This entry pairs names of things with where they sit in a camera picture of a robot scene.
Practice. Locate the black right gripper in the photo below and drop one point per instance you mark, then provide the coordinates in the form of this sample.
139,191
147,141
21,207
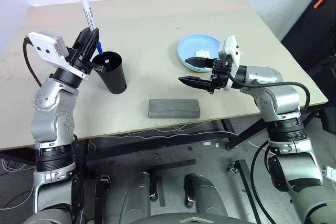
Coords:
220,74

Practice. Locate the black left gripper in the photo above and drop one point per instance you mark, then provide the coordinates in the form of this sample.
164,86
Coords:
78,60

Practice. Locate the blue capped white marker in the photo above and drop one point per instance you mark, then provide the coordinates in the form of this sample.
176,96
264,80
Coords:
88,11

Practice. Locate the grey glasses case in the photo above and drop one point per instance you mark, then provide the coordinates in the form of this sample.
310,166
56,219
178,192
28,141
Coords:
173,108

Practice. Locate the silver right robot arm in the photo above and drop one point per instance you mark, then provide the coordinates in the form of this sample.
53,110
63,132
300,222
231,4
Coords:
278,98

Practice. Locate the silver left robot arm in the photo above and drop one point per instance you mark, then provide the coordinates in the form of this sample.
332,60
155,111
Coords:
50,119

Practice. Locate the black plastic cup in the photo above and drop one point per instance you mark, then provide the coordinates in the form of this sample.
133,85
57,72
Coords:
115,77

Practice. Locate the crumpled white wrapper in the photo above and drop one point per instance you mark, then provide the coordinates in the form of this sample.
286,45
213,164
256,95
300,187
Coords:
202,53

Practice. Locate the light blue plate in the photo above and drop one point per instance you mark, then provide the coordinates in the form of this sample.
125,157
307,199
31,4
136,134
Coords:
194,44

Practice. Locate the black floor tape strip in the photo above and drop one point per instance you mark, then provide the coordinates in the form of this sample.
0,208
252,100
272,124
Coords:
176,165
161,190

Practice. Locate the black stand bar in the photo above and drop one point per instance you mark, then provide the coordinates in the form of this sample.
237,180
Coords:
101,200
245,182

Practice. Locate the grey rounded robot leg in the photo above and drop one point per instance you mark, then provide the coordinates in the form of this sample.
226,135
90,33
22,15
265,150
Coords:
207,197
136,197

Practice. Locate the grey robot torso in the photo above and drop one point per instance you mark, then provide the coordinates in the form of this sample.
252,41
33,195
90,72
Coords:
194,220

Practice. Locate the white power adapter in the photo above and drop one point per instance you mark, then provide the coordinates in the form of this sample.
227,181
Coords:
330,173

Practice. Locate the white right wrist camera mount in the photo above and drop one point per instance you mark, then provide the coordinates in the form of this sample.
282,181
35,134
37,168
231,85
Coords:
233,45

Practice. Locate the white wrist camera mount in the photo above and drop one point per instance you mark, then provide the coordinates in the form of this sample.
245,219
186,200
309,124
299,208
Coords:
44,43
233,45

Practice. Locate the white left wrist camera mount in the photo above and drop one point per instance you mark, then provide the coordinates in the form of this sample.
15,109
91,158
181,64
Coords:
44,43

